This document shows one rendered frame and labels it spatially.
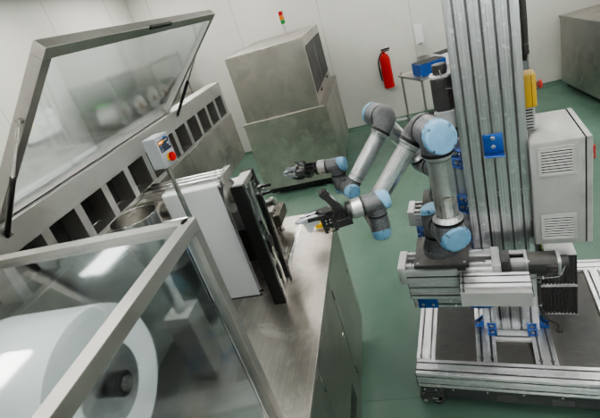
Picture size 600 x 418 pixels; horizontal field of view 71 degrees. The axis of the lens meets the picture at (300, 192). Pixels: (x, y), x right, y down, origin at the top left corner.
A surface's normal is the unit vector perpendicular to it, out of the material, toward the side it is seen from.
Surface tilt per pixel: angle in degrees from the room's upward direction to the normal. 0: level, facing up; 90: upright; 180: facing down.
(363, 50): 90
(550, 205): 90
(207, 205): 90
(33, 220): 90
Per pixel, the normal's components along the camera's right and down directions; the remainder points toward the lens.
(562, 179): -0.30, 0.47
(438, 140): 0.09, 0.26
